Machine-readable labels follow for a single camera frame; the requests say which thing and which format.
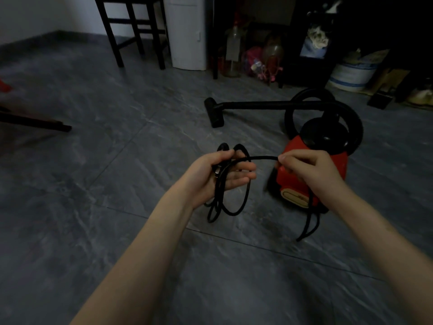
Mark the black power cord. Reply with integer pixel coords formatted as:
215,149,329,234
205,143,320,242

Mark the clear glass bottle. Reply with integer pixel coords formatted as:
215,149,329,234
221,25,245,78

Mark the red canister vacuum cleaner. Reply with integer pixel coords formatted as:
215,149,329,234
267,118,350,214

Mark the clear round jar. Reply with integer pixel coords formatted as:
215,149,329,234
263,39,285,73

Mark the black vacuum wand with nozzle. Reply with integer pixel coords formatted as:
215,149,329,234
204,97,325,128

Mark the light-coloured shoe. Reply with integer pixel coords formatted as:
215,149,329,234
407,86,433,107

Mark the white bucket with blue stripes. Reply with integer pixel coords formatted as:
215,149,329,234
327,51,389,93

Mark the dark wooden chair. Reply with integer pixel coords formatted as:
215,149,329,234
94,0,170,70

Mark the person's right hand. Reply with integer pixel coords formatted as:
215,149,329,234
277,149,346,204

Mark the black vacuum hose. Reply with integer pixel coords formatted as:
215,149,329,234
284,88,364,156

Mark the person's right forearm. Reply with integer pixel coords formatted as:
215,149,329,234
316,186,433,325

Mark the person's left forearm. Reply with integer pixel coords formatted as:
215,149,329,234
69,187,194,325

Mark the person's left hand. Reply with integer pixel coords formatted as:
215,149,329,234
175,149,257,211

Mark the pink toy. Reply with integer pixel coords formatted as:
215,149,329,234
244,46,283,83

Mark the white appliance cabinet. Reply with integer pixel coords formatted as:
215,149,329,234
163,0,207,71

